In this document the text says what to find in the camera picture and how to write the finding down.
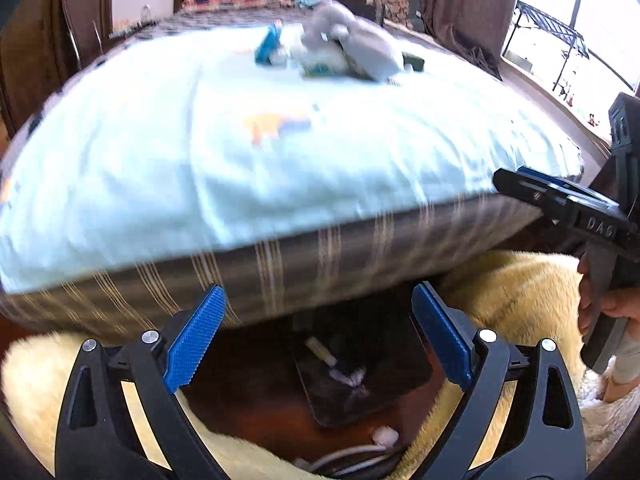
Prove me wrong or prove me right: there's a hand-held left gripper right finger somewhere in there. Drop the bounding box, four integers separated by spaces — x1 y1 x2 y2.
410 281 588 480

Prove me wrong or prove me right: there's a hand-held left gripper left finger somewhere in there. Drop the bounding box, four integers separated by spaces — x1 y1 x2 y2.
55 284 228 480

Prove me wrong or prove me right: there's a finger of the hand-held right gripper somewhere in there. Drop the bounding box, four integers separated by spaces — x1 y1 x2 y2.
492 168 569 222
516 165 619 208

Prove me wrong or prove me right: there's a dark plastic bin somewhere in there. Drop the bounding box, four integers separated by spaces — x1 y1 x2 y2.
292 305 435 429

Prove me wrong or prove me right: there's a white tissue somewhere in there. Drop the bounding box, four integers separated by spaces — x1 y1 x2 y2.
327 367 369 392

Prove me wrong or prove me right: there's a white paper tube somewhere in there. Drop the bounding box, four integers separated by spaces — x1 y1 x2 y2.
305 337 339 367

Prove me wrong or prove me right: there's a grey stuffed toy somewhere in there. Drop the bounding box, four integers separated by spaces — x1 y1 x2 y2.
299 0 405 82

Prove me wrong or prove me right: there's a white paper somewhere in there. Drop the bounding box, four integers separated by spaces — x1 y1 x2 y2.
287 40 352 78

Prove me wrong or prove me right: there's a blue toy item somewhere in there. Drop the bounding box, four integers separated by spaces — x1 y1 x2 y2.
254 20 287 67

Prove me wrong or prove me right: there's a person's right hand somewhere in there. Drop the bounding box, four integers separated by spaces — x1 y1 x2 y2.
577 254 640 337

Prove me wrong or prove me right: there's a yellow fluffy rug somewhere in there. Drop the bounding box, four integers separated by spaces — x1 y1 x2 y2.
0 249 640 480

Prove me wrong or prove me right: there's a brown striped mattress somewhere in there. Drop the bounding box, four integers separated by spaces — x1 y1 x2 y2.
0 192 551 335

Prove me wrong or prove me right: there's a person's leg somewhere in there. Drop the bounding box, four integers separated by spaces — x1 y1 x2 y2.
606 331 640 404

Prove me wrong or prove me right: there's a metal drying rack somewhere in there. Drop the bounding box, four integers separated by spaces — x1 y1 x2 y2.
502 0 640 107

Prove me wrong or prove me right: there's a light blue printed cloth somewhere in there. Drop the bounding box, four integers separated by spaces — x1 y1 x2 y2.
0 22 586 293

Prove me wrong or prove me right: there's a brown curtain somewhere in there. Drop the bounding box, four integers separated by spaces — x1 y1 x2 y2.
377 0 524 82

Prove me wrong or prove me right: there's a brown patterned cushion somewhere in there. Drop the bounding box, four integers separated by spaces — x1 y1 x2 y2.
367 0 427 29

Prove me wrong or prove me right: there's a dark wooden wardrobe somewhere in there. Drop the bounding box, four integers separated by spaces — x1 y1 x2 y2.
0 0 117 133

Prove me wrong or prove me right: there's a white cable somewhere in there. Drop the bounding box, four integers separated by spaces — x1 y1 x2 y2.
292 425 401 479

